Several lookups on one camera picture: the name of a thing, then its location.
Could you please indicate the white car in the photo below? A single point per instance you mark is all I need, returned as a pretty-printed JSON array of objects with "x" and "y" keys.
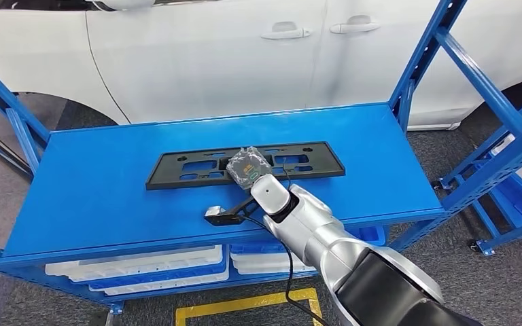
[{"x": 198, "y": 58}]

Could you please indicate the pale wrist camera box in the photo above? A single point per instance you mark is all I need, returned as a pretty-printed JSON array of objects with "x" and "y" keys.
[{"x": 215, "y": 212}]

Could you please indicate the large white plastic bin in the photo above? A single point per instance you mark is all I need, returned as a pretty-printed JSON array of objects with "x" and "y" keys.
[{"x": 153, "y": 263}]

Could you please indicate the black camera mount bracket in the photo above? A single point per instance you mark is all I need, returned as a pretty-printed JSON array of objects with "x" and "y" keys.
[{"x": 243, "y": 208}]

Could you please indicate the black plastic plate bracket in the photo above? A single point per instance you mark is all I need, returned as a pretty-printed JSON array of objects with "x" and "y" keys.
[{"x": 166, "y": 175}]

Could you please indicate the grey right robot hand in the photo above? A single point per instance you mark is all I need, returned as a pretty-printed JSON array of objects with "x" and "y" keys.
[{"x": 248, "y": 166}]

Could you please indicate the blue metal shelf rack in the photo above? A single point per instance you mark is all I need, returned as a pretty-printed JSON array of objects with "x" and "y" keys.
[
  {"x": 513, "y": 211},
  {"x": 108, "y": 193}
]

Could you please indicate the yellow floor tape square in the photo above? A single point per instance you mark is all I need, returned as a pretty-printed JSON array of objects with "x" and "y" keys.
[{"x": 243, "y": 303}]

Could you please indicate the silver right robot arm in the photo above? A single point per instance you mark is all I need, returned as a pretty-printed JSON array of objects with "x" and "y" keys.
[{"x": 315, "y": 229}]

